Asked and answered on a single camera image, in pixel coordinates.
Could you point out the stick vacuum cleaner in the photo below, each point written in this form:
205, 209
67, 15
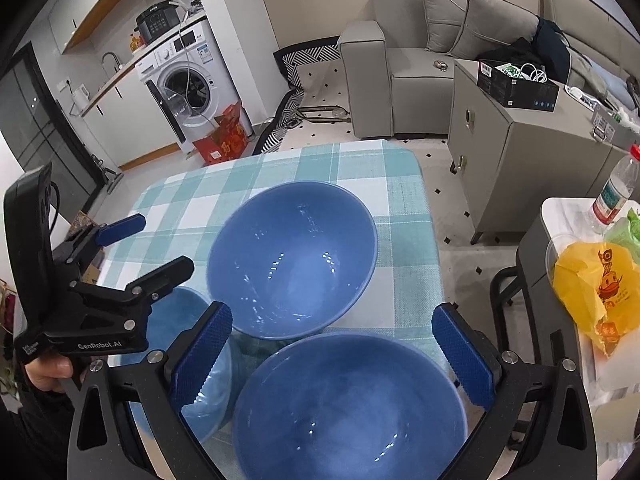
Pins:
112, 177

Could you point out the black box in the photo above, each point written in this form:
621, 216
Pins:
520, 92

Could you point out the brown cardboard box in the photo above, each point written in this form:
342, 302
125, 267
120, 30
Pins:
92, 270

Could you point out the black rice cooker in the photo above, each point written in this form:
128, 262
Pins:
157, 22

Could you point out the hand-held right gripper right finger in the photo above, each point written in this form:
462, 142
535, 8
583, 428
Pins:
465, 355

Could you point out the green plastic bag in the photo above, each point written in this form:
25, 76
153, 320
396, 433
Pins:
625, 232

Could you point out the grey cushion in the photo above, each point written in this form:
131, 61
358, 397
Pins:
495, 25
442, 20

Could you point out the grey side table white top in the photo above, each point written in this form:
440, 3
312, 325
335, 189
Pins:
545, 280

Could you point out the black glass door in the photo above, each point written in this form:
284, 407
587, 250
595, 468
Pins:
40, 125

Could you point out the white electric kettle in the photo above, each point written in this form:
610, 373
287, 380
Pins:
81, 97

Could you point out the blue bowl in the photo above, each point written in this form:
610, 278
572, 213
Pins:
350, 400
295, 260
215, 390

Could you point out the grey sofa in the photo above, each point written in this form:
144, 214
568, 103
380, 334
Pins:
410, 90

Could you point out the white wall cabinet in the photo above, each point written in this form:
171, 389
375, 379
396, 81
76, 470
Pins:
100, 5

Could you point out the white kitchen counter cabinet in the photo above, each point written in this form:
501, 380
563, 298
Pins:
130, 120

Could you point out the person's left hand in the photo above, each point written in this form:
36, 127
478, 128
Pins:
45, 372

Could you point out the brown patterned board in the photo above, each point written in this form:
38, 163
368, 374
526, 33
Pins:
82, 221

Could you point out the person's left forearm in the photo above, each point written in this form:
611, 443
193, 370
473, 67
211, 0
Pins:
40, 435

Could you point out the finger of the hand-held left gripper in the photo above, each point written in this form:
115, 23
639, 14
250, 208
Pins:
160, 280
120, 230

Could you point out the white washing machine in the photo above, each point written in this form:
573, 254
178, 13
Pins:
210, 55

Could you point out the yellow plastic bag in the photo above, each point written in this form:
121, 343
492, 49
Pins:
585, 285

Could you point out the red cardboard box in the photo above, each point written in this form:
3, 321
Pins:
225, 142

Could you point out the white wall socket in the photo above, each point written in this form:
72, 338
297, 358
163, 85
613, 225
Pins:
64, 85

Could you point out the black white patterned rug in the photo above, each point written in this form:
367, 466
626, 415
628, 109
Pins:
320, 85

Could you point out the dark jacket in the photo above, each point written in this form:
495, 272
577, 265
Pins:
550, 40

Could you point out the black folded metal stand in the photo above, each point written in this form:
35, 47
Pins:
325, 107

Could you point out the white printed carton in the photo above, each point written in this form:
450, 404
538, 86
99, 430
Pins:
607, 125

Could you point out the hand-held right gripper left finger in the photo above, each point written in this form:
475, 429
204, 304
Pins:
200, 355

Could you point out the teal checked tablecloth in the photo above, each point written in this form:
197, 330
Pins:
400, 240

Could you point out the plastic water bottle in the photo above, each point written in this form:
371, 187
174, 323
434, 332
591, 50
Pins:
612, 190

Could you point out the grey cabinet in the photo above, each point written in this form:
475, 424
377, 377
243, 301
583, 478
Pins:
540, 160

